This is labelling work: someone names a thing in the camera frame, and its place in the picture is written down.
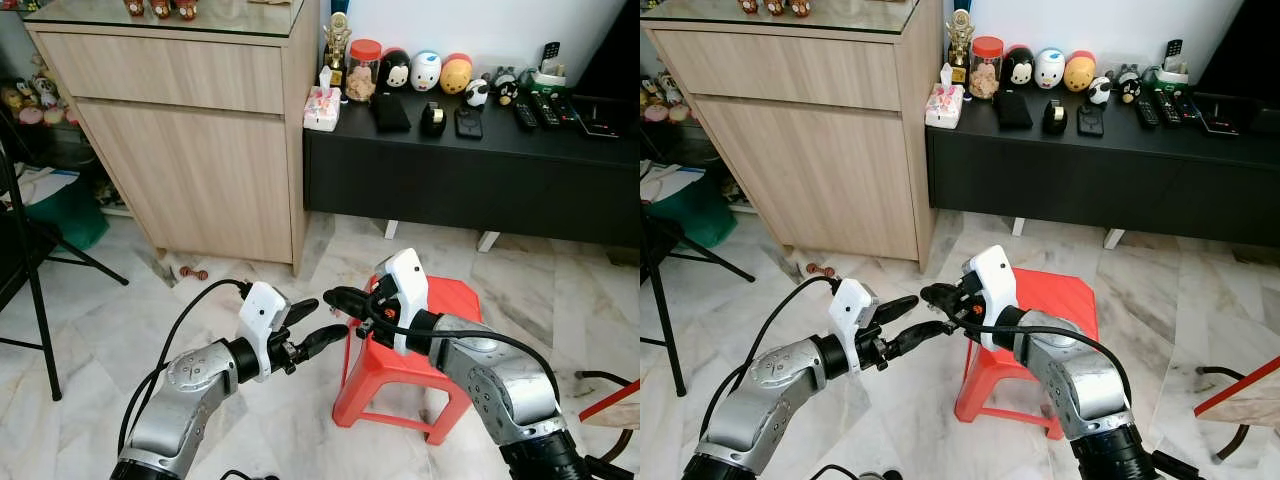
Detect red plastic stool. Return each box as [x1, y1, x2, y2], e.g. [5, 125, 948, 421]
[332, 275, 483, 446]
[955, 268, 1098, 441]

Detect black low console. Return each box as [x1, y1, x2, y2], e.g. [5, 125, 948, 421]
[303, 92, 641, 251]
[925, 90, 1280, 249]

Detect light wooden drawer cabinet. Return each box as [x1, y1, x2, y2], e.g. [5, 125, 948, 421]
[25, 0, 321, 276]
[640, 0, 946, 273]

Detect black wallet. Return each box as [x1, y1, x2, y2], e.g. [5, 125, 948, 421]
[995, 90, 1034, 131]
[372, 92, 413, 133]

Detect pink white tissue box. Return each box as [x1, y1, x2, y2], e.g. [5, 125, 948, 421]
[925, 83, 966, 129]
[303, 85, 343, 132]

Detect black metal folding stand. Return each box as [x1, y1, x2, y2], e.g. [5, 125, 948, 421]
[0, 140, 129, 401]
[640, 150, 756, 396]

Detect clear jar red lid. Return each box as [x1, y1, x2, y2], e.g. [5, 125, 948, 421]
[346, 39, 383, 104]
[970, 36, 1006, 101]

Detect green plastic bag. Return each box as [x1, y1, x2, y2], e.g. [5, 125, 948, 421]
[25, 180, 109, 251]
[648, 178, 739, 249]

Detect black round plush toy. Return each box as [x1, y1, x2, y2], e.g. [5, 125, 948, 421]
[378, 47, 413, 93]
[1002, 45, 1038, 89]

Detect white round plush toy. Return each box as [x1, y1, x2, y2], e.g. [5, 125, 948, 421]
[410, 50, 443, 93]
[1033, 48, 1067, 91]

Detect yellow round plush toy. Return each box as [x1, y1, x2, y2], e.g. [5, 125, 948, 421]
[440, 53, 474, 96]
[1063, 51, 1098, 93]

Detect small gold trophy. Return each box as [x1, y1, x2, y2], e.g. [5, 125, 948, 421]
[322, 12, 353, 89]
[945, 10, 976, 86]

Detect green white desk holder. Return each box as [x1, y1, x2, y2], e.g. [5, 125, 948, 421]
[530, 42, 569, 91]
[1155, 40, 1191, 89]

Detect flat black tray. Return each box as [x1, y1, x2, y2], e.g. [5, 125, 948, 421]
[575, 98, 626, 139]
[1195, 95, 1246, 136]

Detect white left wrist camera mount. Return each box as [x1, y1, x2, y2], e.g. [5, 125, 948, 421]
[237, 282, 291, 383]
[828, 278, 881, 377]

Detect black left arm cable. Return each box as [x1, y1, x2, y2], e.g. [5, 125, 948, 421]
[698, 276, 839, 441]
[118, 279, 251, 456]

